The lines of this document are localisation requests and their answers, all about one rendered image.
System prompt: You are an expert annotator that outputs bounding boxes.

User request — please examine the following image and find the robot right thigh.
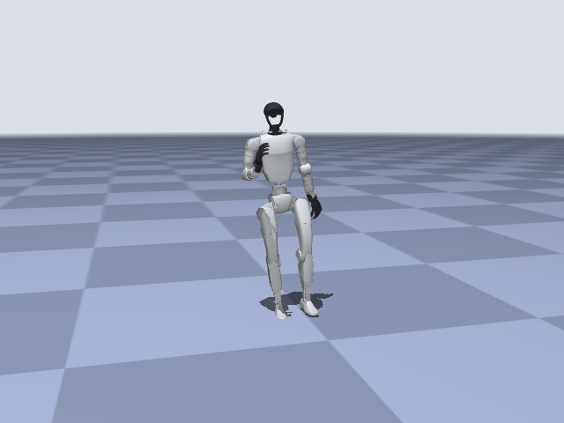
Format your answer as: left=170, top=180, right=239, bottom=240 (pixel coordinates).
left=256, top=202, right=281, bottom=267

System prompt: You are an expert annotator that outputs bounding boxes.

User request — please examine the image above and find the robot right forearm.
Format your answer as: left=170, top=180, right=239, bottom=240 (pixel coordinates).
left=241, top=165, right=263, bottom=181

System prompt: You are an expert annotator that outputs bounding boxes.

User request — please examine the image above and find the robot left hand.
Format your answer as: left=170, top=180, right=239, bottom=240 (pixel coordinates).
left=307, top=194, right=322, bottom=219

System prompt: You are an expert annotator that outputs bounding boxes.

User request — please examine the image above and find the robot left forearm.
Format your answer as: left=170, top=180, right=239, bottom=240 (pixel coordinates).
left=301, top=166, right=316, bottom=199

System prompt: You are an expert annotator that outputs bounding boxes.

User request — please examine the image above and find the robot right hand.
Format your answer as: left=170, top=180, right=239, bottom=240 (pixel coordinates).
left=253, top=143, right=269, bottom=173

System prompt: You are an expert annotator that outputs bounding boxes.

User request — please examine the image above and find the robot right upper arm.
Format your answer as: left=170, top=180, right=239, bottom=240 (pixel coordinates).
left=242, top=137, right=260, bottom=181

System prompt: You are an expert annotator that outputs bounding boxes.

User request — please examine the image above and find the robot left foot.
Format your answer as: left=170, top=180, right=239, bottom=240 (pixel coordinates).
left=300, top=298, right=319, bottom=315

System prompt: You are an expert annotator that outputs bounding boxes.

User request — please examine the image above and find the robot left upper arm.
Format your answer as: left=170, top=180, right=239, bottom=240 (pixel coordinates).
left=291, top=134, right=311, bottom=175

